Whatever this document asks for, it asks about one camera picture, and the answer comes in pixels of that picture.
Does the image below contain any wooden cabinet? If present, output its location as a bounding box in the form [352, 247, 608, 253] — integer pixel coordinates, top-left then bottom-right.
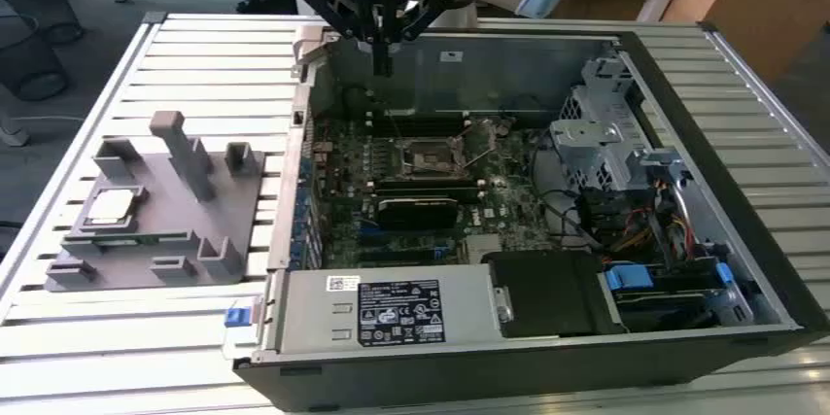
[660, 0, 830, 85]

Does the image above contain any black RAM slot bank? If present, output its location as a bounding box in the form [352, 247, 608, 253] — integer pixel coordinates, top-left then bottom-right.
[365, 110, 474, 127]
[369, 178, 486, 201]

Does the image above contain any black open PC case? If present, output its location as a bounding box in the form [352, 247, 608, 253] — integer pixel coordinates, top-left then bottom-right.
[231, 20, 830, 414]

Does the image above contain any blue plastic clip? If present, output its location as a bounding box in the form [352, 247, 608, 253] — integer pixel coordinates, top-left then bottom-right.
[711, 261, 736, 290]

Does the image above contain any green RAM stick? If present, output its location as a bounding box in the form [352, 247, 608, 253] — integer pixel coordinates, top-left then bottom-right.
[89, 233, 163, 247]

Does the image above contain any coloured wire bundle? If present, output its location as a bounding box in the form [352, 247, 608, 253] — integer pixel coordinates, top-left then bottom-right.
[606, 180, 700, 260]

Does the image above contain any small black graphics card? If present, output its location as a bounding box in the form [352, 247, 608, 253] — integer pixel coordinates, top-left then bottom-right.
[373, 195, 460, 231]

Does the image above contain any silver CPU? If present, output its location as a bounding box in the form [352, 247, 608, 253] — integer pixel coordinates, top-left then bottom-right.
[85, 190, 139, 225]

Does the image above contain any green motherboard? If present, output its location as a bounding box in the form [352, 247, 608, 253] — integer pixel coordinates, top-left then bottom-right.
[301, 113, 588, 271]

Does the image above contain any thin metal locking lever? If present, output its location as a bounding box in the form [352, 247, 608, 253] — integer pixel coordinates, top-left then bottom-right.
[411, 160, 458, 176]
[385, 104, 408, 143]

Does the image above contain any black mesh waste bin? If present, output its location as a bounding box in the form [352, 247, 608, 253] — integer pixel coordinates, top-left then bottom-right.
[0, 28, 69, 101]
[0, 0, 85, 45]

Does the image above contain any grey plastic parts rack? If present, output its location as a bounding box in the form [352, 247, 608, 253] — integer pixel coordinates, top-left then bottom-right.
[41, 110, 267, 294]

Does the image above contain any small silver heatsink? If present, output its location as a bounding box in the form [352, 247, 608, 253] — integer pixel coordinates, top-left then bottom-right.
[463, 233, 503, 261]

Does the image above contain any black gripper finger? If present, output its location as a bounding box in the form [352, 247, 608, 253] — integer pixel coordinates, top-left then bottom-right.
[383, 0, 458, 77]
[297, 0, 387, 77]

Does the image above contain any blue disk carrier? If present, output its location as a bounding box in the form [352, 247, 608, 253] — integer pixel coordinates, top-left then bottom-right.
[600, 262, 655, 297]

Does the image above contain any silver power supply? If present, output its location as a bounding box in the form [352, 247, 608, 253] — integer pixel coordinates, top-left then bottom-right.
[253, 263, 506, 354]

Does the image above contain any blue case latch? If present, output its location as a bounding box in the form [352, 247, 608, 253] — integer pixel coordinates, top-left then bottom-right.
[221, 306, 253, 329]

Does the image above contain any black CPU socket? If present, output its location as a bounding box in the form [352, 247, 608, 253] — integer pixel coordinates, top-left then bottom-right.
[395, 136, 468, 179]

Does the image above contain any silver metal drive cage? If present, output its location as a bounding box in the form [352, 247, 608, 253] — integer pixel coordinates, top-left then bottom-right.
[547, 57, 690, 193]

